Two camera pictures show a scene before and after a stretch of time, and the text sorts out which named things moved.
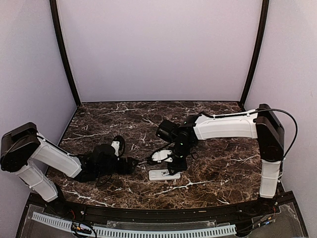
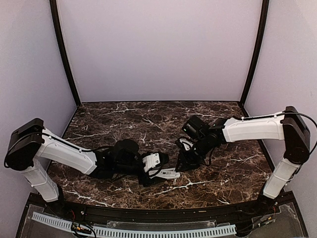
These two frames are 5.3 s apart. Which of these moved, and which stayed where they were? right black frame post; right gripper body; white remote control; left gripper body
Moved: right gripper body; left gripper body
Stayed: white remote control; right black frame post
